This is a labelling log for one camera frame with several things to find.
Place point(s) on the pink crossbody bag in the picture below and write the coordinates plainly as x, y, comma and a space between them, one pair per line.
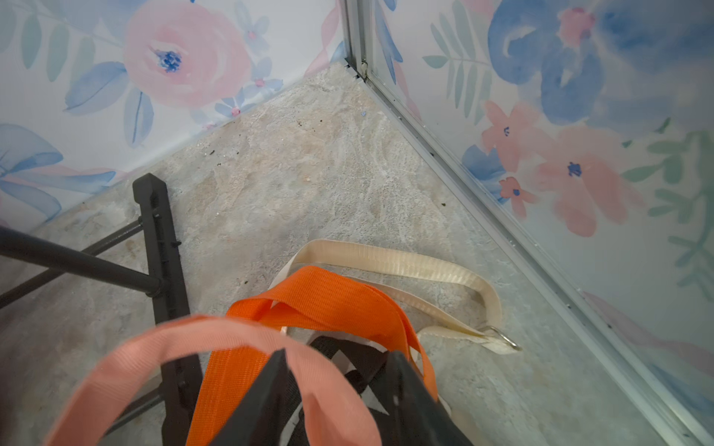
334, 412

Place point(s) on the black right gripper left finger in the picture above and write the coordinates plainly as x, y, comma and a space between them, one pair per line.
257, 419

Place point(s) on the beige crossbody bag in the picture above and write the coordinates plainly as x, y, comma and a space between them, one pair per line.
413, 266

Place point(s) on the black crossbody bag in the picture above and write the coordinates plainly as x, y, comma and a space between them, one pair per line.
364, 367

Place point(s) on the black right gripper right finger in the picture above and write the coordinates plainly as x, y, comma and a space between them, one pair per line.
417, 419

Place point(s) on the orange crossbody bag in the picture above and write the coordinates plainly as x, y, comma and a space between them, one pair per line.
313, 299

